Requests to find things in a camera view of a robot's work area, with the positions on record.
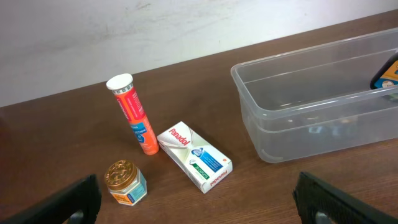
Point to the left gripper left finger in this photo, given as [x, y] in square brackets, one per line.
[80, 202]

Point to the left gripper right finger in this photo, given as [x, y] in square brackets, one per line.
[319, 202]

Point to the small gold-lid balm jar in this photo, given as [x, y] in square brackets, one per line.
[125, 182]

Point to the dark bottle white cap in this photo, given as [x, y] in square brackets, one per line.
[387, 75]

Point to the clear plastic container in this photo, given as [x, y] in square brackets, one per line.
[318, 100]

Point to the white Panadol box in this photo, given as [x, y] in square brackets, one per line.
[204, 164]

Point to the orange effervescent tablet tube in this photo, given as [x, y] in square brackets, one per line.
[127, 98]

